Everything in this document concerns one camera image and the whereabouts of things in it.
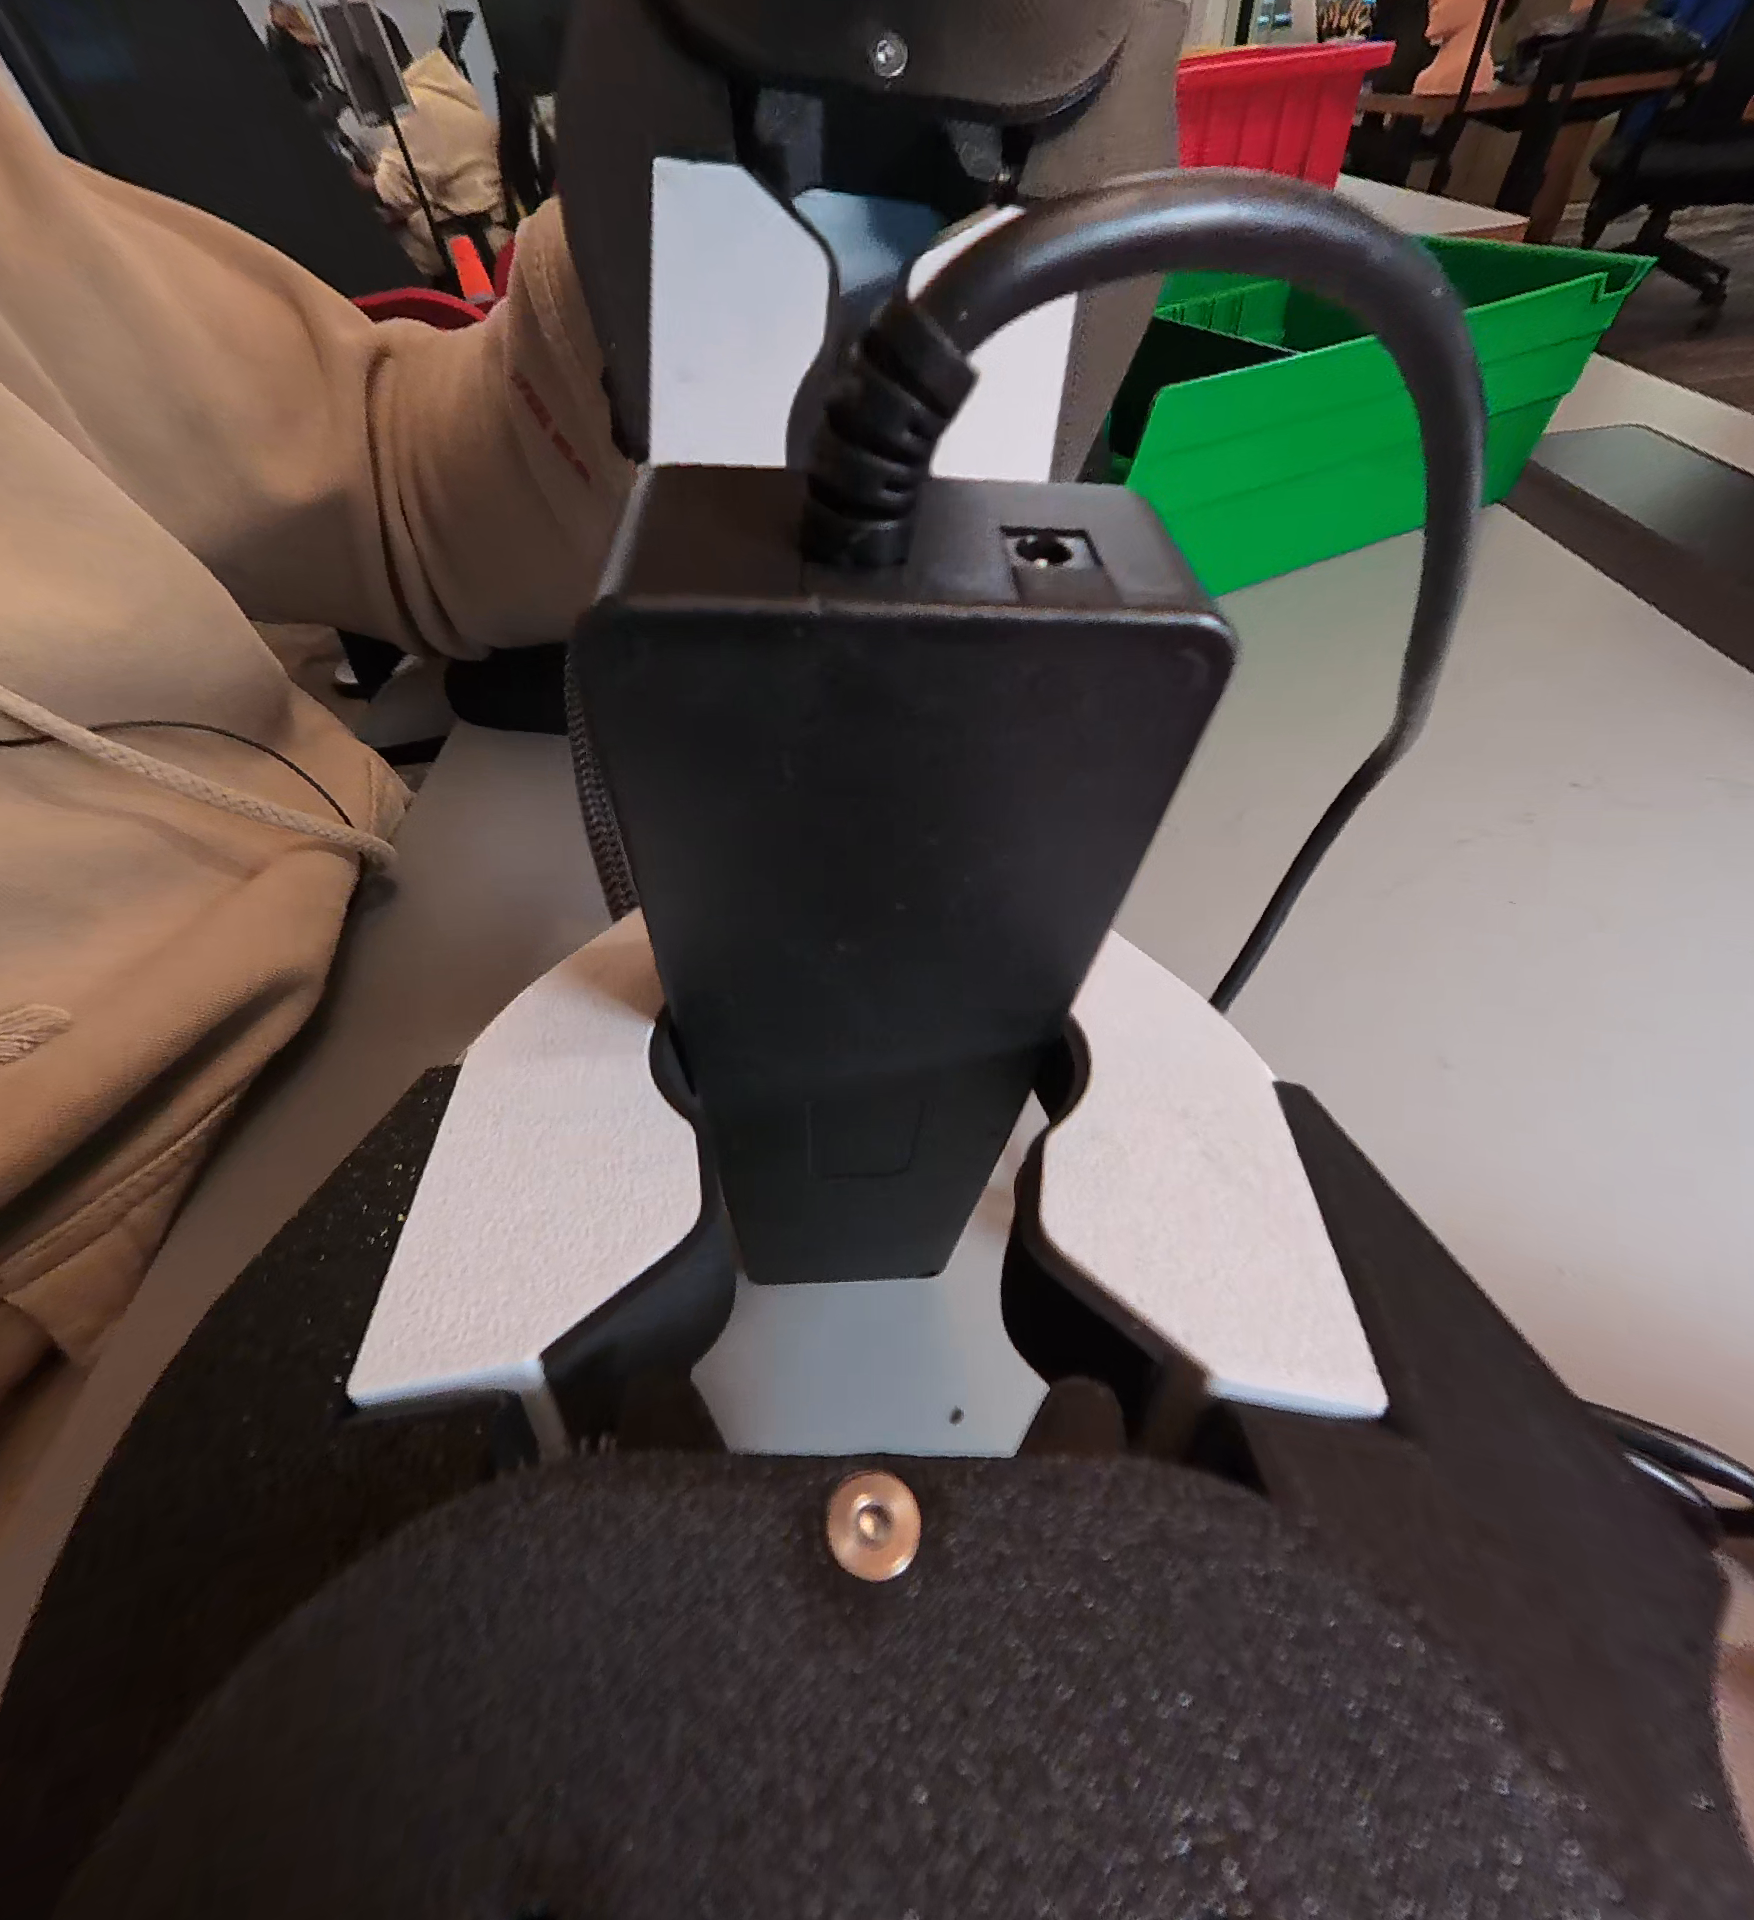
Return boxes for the thick black hub cable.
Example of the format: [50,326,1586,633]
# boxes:
[794,166,1490,1010]

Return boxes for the red plastic bin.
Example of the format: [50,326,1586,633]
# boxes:
[1174,40,1396,174]

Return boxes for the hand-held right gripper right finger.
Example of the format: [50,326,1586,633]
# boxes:
[998,934,1391,1423]

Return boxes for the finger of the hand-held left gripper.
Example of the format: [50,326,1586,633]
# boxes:
[650,153,959,473]
[920,284,1088,483]

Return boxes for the person's beige hoodie torso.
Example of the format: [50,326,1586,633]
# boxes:
[0,598,413,1502]

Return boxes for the black usb hub box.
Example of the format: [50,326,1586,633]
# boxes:
[568,465,1240,1288]

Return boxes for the green plastic bin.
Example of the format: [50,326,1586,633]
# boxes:
[1117,231,1659,594]

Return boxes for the person's left forearm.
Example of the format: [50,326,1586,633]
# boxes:
[0,13,640,661]

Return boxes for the black desk mat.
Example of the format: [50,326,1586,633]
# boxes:
[1506,423,1754,631]

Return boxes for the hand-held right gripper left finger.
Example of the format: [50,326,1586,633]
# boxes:
[347,917,742,1453]

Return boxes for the red chair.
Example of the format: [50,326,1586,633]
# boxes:
[354,240,519,324]

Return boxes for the black office chair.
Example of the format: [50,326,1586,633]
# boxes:
[1584,0,1754,317]

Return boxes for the thin black earphone cable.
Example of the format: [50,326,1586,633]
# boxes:
[0,723,362,831]

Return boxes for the wooden desk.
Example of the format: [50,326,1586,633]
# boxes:
[1358,61,1721,242]

